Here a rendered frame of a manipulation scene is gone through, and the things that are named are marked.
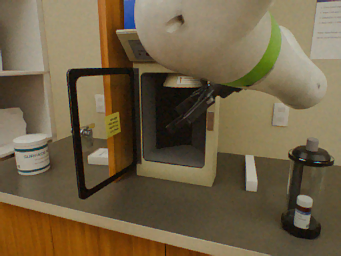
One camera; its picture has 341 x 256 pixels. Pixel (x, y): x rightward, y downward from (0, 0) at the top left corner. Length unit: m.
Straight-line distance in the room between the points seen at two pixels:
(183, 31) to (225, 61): 0.06
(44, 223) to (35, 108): 1.06
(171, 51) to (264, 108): 1.09
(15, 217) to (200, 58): 1.04
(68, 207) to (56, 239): 0.19
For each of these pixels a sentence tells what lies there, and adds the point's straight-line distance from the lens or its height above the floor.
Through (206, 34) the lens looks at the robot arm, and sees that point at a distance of 0.23.
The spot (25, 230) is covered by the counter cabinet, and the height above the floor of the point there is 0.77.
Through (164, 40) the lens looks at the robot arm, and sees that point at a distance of 0.24.
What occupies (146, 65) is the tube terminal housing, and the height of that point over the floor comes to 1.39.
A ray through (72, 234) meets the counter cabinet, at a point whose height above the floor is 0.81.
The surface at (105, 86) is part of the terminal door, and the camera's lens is 0.82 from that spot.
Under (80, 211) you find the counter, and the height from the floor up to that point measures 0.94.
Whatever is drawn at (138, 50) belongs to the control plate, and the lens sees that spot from 0.88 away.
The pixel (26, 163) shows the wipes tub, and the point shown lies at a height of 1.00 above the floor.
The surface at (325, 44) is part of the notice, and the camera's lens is 1.32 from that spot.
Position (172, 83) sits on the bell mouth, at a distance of 0.93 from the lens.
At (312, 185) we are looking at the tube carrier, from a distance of 0.74.
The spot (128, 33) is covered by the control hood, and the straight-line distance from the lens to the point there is 0.85.
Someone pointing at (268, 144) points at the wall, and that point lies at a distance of 1.35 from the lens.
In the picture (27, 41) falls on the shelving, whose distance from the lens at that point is 1.93.
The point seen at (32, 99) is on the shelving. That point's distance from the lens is 1.95.
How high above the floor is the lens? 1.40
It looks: 14 degrees down
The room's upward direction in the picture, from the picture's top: straight up
